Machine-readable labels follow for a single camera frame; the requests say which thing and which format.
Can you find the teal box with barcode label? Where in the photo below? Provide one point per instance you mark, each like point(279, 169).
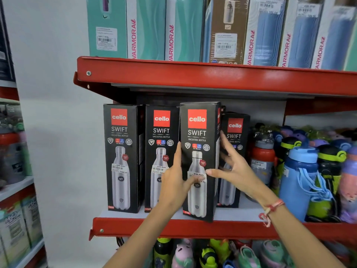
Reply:
point(106, 13)

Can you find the large black bottle box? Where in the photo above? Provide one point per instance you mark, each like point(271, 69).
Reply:
point(120, 128)
point(161, 128)

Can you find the person's left forearm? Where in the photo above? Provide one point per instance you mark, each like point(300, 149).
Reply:
point(139, 240)

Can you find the cluster of animal shaped bottles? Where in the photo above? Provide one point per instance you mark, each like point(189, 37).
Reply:
point(182, 256)

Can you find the person's left hand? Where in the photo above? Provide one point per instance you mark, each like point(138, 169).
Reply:
point(173, 189)

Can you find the person's right forearm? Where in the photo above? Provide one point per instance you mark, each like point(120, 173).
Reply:
point(301, 242)

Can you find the red lid grey bottle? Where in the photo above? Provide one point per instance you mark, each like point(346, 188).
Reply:
point(262, 156)

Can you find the red and white side rack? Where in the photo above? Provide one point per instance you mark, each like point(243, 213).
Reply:
point(14, 189)

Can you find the blue box with white stripe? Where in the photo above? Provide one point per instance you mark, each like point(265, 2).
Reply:
point(304, 39)
point(267, 33)
point(337, 39)

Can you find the person's right hand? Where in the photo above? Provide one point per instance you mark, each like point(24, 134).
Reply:
point(245, 178)

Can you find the teal box with white stripe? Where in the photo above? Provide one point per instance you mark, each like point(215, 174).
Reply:
point(150, 27)
point(187, 27)
point(352, 55)

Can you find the small black bottle box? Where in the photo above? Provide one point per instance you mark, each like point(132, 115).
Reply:
point(235, 125)
point(196, 120)

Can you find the row of white green cartons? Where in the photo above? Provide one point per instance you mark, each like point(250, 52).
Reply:
point(16, 226)

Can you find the red metal shelf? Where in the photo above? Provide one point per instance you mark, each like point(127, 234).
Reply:
point(167, 75)
point(125, 227)

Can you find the pink and purple bottle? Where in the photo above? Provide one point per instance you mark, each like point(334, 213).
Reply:
point(350, 187)

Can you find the dark printed carton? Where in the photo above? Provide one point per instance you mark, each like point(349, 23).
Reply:
point(5, 53)

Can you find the row of wrapped bottles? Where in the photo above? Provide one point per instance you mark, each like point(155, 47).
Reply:
point(11, 159)

